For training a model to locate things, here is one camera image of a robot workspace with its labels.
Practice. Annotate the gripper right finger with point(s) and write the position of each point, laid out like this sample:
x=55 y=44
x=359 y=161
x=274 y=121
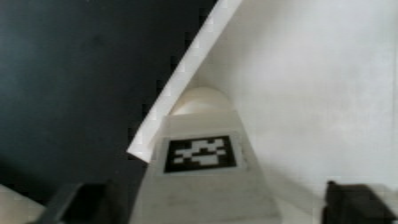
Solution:
x=354 y=206

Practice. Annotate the white table leg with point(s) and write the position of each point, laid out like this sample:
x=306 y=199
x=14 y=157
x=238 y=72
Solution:
x=202 y=186

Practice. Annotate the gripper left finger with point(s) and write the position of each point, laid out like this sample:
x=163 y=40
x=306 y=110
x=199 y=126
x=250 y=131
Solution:
x=83 y=205

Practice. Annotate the white square tabletop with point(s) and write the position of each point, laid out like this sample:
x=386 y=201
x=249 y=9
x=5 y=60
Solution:
x=298 y=56

